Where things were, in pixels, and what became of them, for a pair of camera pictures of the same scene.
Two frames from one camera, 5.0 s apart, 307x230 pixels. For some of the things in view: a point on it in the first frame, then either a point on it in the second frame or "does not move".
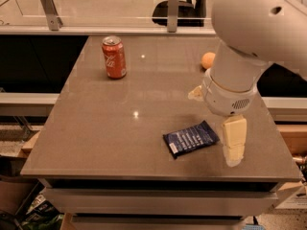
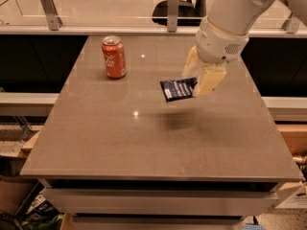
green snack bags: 42,215 does not move
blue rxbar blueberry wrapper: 190,138 -> 181,88
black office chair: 191,12 does not move
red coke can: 114,57 does not move
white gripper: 224,100 -> 215,45
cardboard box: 14,191 does not move
